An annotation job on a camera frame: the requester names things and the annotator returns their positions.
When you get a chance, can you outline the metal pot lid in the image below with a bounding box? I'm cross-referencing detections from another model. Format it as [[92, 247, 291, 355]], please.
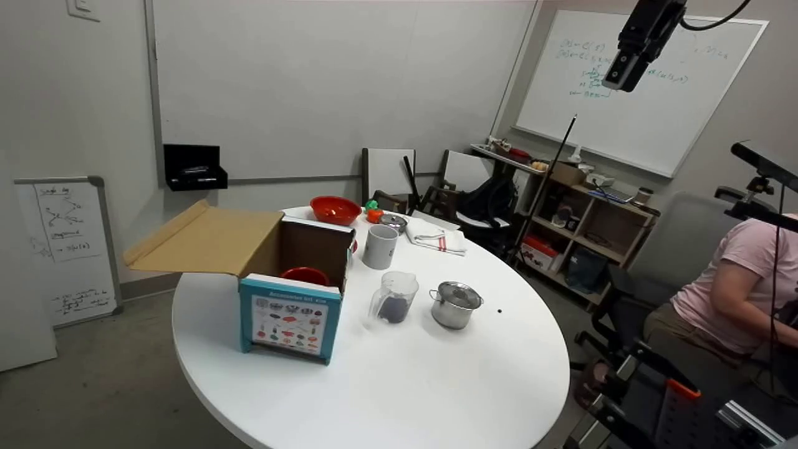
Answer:
[[436, 281, 484, 311]]

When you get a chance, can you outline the white cloth with red stripes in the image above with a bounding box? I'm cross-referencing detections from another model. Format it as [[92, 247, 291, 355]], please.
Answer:
[[405, 218, 468, 257]]

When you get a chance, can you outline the chair with white back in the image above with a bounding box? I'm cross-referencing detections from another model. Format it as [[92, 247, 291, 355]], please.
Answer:
[[419, 149, 519, 240], [361, 147, 418, 214]]

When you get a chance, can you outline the blue bag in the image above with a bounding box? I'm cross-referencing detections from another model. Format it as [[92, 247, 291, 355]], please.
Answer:
[[565, 246, 609, 294]]

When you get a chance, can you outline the small metal pot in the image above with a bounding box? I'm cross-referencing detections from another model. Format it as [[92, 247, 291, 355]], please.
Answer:
[[429, 290, 484, 331]]

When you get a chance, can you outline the wall whiteboard with green writing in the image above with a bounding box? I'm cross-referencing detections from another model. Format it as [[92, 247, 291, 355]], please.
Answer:
[[514, 9, 769, 179]]

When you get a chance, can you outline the black cable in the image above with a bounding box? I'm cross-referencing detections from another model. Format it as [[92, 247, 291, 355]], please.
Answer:
[[768, 185, 785, 390]]

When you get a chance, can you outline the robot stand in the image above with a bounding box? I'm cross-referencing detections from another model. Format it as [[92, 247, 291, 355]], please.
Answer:
[[564, 340, 798, 449]]

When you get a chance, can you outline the open cardboard box blue front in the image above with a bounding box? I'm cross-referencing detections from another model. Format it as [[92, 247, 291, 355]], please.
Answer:
[[123, 200, 357, 366]]

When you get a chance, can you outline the black backpack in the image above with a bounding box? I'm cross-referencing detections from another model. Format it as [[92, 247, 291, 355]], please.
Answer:
[[457, 174, 519, 230]]

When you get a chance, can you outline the camera on mount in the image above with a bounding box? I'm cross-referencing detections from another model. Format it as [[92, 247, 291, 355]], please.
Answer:
[[714, 142, 798, 234]]

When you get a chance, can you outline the wooden shelf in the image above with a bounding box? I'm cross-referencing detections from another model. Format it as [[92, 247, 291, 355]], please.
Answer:
[[470, 143, 661, 307]]

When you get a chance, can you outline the white mug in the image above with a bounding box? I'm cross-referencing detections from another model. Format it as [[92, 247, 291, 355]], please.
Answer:
[[362, 224, 400, 271]]

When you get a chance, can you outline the person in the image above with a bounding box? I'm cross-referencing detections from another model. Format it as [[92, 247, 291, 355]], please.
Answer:
[[642, 214, 798, 378]]

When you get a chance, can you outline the red bowl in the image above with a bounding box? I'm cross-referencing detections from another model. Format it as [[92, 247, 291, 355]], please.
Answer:
[[279, 267, 330, 287], [310, 196, 363, 227]]

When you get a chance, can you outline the black marker tray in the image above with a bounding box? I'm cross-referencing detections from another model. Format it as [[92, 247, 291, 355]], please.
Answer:
[[163, 144, 229, 191]]

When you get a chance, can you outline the wall switch plate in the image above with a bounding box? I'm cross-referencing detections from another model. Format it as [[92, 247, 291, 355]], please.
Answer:
[[65, 0, 101, 23]]

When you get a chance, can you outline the large wall whiteboard panel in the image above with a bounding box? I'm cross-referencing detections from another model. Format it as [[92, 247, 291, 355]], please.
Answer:
[[145, 0, 538, 186]]

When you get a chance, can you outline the red box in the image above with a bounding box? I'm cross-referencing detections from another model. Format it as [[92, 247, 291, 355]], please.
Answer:
[[520, 235, 560, 271]]

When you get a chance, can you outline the small leaning whiteboard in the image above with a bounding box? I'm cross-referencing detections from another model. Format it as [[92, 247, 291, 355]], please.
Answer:
[[14, 176, 124, 329]]

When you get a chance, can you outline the brown cardboard box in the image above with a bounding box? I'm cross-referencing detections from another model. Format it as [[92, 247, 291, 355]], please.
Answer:
[[548, 160, 588, 187]]

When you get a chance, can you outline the clear measuring jug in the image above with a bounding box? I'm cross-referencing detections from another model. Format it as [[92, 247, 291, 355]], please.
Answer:
[[368, 271, 420, 326]]

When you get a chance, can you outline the grey office chair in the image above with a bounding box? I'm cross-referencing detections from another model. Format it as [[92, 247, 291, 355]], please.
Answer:
[[575, 191, 744, 376]]

